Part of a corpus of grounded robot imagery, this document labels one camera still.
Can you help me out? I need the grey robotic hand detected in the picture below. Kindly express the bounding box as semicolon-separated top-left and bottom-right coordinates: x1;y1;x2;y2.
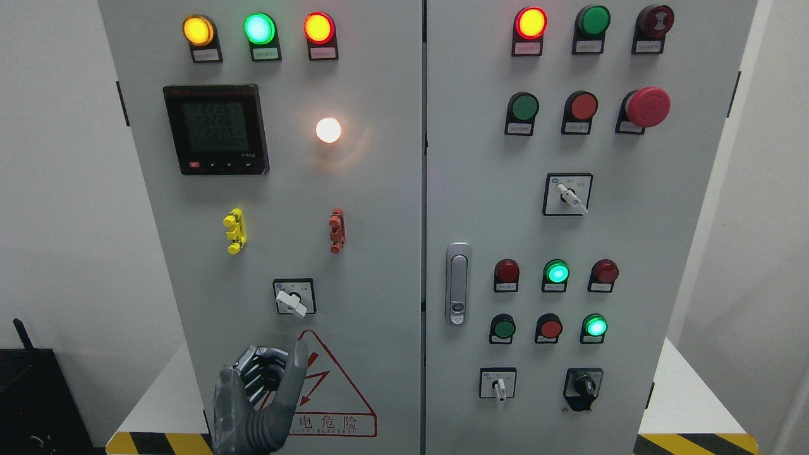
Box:
212;340;309;454

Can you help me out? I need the white rotary light switch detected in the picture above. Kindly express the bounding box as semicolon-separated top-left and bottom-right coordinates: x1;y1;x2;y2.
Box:
272;277;317;318

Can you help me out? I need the yellow indicator light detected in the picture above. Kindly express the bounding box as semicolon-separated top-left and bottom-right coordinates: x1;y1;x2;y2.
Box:
182;14;223;63

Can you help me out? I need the red electric hazard warning sticker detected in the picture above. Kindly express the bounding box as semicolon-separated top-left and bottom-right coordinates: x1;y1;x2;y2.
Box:
289;329;377;438

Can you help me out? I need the yellow terminal clip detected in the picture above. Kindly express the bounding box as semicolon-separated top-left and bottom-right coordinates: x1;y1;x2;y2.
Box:
222;207;246;255

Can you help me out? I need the red terminal clip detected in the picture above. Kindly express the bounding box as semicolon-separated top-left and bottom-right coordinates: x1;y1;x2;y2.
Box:
327;207;346;254

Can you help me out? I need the black box with antenna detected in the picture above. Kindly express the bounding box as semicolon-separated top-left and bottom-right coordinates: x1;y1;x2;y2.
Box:
1;318;95;454

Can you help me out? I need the green push button lower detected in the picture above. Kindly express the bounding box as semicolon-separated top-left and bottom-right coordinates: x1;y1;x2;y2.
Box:
489;313;516;344

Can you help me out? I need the green push button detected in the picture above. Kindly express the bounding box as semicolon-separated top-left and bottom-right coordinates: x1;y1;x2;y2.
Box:
571;4;611;55
489;313;516;344

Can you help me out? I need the left grey cabinet door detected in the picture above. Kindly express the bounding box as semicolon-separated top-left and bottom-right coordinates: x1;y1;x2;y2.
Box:
99;1;422;454

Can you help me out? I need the grey cabinet door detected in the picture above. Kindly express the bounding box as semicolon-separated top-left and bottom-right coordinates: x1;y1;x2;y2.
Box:
99;1;422;454
424;1;757;454

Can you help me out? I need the black digital power meter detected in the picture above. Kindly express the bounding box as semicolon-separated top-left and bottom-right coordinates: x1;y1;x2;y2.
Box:
162;83;271;176

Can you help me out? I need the dark red indicator left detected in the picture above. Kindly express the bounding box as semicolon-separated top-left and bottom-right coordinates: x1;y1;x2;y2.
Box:
493;258;520;293

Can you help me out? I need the dark red indicator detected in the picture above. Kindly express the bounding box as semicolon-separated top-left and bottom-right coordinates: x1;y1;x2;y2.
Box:
588;258;619;293
493;258;520;293

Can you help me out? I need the clear white indicator lamp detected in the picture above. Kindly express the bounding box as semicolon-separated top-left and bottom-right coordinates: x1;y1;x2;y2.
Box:
315;116;342;144

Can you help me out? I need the red push button lower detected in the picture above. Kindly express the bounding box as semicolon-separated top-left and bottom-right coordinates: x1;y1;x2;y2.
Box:
534;313;564;344

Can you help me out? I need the green lit indicator middle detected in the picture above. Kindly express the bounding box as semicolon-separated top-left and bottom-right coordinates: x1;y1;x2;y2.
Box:
541;258;569;292

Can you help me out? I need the green lit button lower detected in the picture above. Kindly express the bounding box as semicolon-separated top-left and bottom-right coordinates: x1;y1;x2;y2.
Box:
579;313;609;344

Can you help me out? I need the dark red indicator right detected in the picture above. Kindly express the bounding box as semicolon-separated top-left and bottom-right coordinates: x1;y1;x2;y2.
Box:
588;258;619;293

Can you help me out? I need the green indicator light top left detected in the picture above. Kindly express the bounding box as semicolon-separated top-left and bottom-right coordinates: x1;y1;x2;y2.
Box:
243;12;281;61

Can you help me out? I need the red indicator light top left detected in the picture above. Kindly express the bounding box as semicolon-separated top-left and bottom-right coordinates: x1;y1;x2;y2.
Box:
303;11;339;61

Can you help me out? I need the green push button second row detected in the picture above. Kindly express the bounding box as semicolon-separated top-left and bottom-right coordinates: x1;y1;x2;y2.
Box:
504;90;538;137

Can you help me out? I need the right grey cabinet door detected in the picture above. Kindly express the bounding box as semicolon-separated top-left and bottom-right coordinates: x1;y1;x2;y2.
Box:
424;1;757;454

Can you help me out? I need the white platform with hazard stripes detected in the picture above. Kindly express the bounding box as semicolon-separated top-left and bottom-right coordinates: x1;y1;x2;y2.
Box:
103;341;759;454

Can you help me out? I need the red push button second row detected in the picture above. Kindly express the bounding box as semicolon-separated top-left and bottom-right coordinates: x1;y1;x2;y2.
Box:
561;90;599;135

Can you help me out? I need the red lit indicator right door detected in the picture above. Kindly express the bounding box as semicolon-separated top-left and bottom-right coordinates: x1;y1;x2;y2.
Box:
511;6;548;58

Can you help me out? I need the red emergency stop button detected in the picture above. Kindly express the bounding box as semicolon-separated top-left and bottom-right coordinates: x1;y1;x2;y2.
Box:
614;86;671;135

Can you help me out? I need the green push button top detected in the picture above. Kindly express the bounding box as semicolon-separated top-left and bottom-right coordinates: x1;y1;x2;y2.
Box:
571;4;611;55

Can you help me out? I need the dark red buzzer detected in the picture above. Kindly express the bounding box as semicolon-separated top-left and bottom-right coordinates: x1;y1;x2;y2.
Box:
631;4;675;55

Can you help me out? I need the white selector switch lower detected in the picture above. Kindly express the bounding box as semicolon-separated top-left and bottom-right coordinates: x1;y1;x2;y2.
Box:
478;368;517;401

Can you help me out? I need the white selector switch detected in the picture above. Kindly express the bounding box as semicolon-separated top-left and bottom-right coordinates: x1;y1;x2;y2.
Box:
478;368;517;401
542;173;594;216

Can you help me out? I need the silver door handle lock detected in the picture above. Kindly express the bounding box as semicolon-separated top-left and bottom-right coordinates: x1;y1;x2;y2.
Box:
445;242;471;327

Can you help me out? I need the black key selector switch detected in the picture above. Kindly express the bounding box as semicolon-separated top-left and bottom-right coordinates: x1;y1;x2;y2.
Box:
563;368;604;412

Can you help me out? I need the white selector switch right upper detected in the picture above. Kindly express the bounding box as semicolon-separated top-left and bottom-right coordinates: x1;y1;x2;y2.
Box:
542;173;594;216

